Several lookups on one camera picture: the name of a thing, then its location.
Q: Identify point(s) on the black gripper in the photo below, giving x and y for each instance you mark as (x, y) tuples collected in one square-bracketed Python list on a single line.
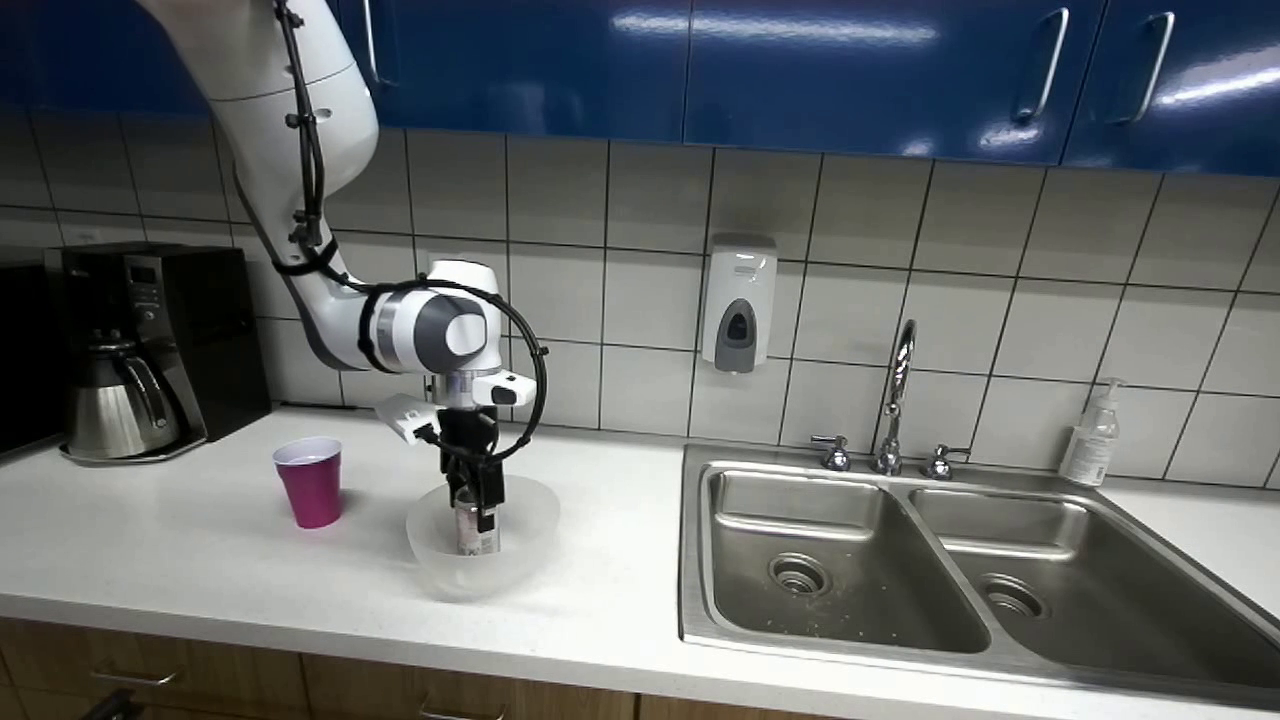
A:
[(469, 445)]

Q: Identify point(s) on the translucent plastic bowl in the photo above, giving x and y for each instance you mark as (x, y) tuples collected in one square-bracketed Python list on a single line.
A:
[(524, 546)]

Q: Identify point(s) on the black countertop appliance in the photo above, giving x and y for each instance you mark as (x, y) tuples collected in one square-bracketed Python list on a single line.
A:
[(27, 363)]

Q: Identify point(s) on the black coffee maker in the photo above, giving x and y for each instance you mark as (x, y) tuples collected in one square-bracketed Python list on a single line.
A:
[(212, 335)]

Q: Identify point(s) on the clear plastic soap bottle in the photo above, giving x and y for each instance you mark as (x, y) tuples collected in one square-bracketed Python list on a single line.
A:
[(1088, 445)]

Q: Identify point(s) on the wooden base cabinet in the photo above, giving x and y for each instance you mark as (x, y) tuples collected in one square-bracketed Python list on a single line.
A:
[(265, 680)]

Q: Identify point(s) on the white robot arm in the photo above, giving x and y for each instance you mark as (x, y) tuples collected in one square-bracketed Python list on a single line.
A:
[(425, 326)]

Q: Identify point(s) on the blue upper cabinet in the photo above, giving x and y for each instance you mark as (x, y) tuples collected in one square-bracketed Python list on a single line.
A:
[(801, 75)]

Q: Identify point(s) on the stainless steel coffee carafe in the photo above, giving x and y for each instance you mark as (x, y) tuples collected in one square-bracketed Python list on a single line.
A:
[(114, 406)]

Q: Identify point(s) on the stainless steel double sink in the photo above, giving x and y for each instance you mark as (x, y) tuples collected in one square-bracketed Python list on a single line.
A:
[(932, 586)]

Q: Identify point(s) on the white wall soap dispenser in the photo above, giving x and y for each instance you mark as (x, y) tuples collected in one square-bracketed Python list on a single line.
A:
[(736, 305)]

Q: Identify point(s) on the chrome gooseneck faucet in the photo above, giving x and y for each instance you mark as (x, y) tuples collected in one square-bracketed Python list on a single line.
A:
[(898, 385)]

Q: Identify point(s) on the silver red soda can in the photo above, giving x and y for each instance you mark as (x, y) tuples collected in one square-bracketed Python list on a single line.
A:
[(473, 528)]

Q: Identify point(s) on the pink plastic cup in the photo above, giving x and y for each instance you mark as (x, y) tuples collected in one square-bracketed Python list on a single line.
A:
[(315, 491)]

